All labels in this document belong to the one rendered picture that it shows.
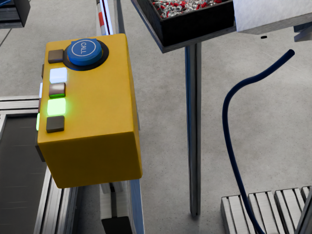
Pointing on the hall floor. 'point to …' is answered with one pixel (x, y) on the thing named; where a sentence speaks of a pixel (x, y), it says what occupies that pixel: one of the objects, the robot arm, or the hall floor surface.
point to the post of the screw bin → (194, 123)
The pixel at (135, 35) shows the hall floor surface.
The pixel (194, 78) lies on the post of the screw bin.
